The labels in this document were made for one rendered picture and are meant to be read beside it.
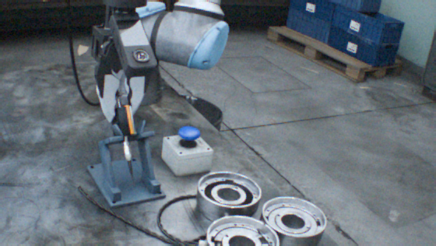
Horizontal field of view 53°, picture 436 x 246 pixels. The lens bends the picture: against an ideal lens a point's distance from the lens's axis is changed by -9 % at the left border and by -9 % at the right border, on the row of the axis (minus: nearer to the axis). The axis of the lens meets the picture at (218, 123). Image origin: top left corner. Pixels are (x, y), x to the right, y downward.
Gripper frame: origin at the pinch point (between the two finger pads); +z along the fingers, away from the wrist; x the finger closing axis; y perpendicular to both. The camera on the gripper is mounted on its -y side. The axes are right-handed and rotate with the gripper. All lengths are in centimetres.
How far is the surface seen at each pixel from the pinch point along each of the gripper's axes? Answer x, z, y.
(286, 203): -21.0, 8.9, -21.1
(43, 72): 2, 12, 54
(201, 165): -14.7, 10.2, -3.9
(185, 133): -12.2, 4.5, -1.2
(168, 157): -10.0, 10.0, 0.3
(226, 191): -14.2, 9.8, -13.3
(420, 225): -167, 91, 18
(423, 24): -396, 37, 193
